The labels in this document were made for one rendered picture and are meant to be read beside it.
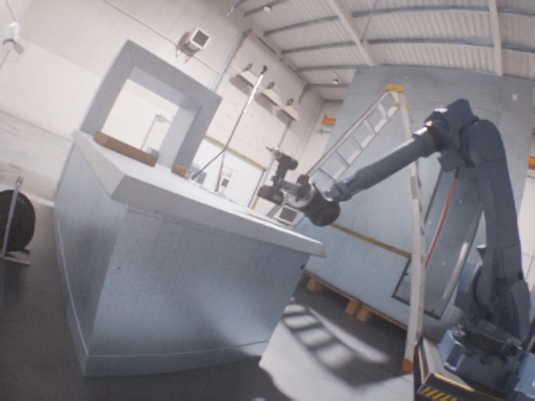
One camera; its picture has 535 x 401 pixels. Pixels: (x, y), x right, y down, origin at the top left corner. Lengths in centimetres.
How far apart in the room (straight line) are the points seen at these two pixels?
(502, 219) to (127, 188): 166
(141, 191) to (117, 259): 19
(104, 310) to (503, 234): 177
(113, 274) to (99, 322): 16
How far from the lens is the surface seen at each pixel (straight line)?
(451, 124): 171
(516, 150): 324
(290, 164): 121
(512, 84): 372
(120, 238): 70
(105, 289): 76
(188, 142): 282
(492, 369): 188
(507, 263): 170
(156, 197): 66
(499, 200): 165
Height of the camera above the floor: 71
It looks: 1 degrees up
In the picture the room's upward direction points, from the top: 24 degrees clockwise
